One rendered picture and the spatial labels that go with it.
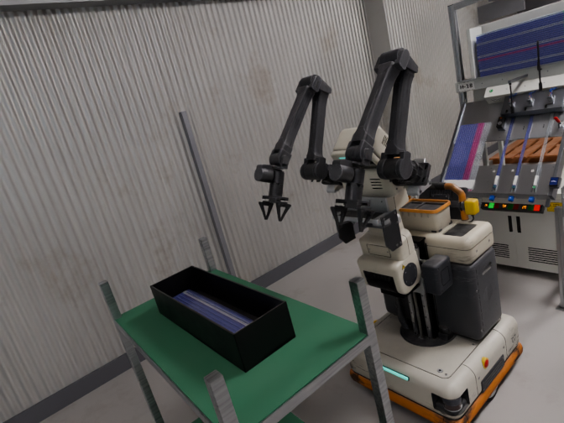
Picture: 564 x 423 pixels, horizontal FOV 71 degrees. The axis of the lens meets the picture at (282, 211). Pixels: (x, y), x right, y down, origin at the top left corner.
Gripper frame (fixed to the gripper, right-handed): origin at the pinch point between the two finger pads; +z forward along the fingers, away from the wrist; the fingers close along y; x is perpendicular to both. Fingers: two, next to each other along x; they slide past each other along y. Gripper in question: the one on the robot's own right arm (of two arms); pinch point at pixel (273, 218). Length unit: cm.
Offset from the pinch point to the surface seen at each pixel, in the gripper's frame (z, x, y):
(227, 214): 2, 74, -159
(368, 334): 26, -17, 67
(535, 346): 54, 145, 53
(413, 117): -129, 288, -133
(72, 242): 30, -42, -160
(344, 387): 89, 72, -13
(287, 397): 38, -42, 66
